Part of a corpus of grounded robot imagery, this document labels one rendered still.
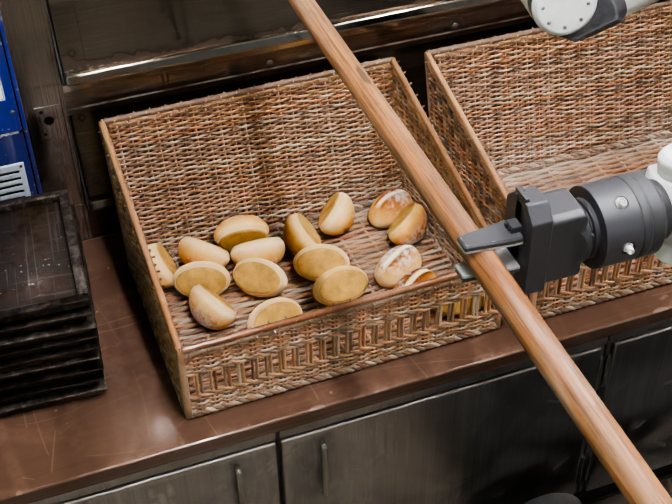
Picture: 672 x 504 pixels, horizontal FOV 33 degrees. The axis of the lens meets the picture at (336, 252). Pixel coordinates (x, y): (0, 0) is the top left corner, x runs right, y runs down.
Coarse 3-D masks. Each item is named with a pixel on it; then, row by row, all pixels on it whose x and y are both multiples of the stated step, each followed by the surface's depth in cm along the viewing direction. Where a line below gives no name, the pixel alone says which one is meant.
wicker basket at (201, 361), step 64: (384, 64) 207; (128, 128) 194; (192, 128) 198; (256, 128) 203; (320, 128) 207; (128, 192) 184; (192, 192) 204; (256, 192) 207; (384, 192) 217; (128, 256) 204; (448, 256) 204; (192, 320) 193; (320, 320) 174; (384, 320) 180; (448, 320) 186; (192, 384) 182; (256, 384) 178
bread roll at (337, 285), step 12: (324, 276) 192; (336, 276) 192; (348, 276) 193; (360, 276) 193; (324, 288) 191; (336, 288) 192; (348, 288) 193; (360, 288) 193; (324, 300) 192; (336, 300) 192; (348, 300) 193
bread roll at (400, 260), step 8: (392, 248) 199; (400, 248) 198; (408, 248) 198; (384, 256) 197; (392, 256) 197; (400, 256) 196; (408, 256) 197; (416, 256) 198; (384, 264) 196; (392, 264) 196; (400, 264) 196; (408, 264) 197; (416, 264) 198; (376, 272) 197; (384, 272) 196; (392, 272) 196; (400, 272) 196; (376, 280) 197; (384, 280) 196; (392, 280) 196
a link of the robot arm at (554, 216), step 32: (512, 192) 111; (544, 192) 114; (576, 192) 116; (608, 192) 113; (544, 224) 109; (576, 224) 111; (608, 224) 111; (640, 224) 112; (544, 256) 112; (576, 256) 114; (608, 256) 113
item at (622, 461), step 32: (288, 0) 153; (320, 32) 144; (352, 64) 137; (384, 128) 128; (416, 160) 122; (448, 192) 118; (448, 224) 115; (480, 256) 110; (512, 288) 107; (512, 320) 105; (544, 352) 101; (576, 384) 97; (576, 416) 96; (608, 416) 95; (608, 448) 93; (640, 480) 90
